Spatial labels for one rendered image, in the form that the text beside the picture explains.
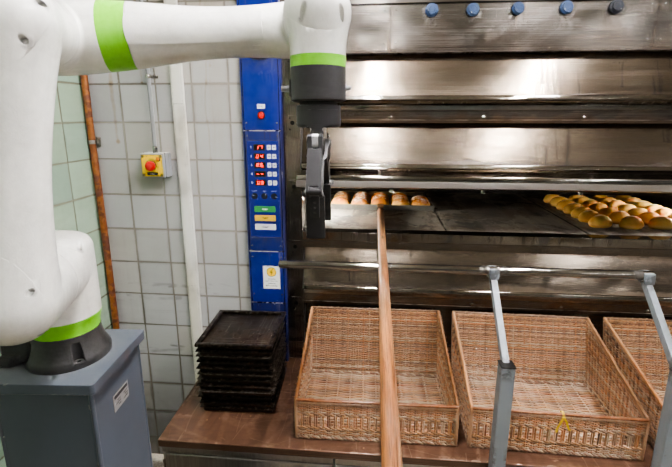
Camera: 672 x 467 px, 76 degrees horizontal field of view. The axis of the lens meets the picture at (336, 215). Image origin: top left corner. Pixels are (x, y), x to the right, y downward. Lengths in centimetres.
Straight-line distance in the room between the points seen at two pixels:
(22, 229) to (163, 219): 132
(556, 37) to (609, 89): 27
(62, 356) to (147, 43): 59
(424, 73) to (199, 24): 111
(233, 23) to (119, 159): 132
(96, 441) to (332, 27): 84
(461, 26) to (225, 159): 106
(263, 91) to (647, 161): 149
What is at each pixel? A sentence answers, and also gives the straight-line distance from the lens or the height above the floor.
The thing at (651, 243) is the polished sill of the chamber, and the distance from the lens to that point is 213.
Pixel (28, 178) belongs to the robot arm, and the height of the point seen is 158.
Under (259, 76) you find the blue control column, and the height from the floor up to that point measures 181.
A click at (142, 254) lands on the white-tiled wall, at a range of 213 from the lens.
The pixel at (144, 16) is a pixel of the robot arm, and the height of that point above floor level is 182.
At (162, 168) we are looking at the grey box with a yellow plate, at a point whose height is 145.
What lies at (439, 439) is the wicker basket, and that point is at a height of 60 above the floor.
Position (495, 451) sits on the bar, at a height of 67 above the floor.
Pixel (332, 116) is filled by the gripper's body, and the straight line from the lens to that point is 72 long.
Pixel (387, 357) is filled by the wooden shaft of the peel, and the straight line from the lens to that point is 90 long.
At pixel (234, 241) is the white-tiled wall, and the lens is 194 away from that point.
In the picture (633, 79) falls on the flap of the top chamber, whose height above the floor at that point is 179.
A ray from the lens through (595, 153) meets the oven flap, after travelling 195.
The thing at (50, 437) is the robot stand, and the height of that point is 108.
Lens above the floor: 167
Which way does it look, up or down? 13 degrees down
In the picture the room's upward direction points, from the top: straight up
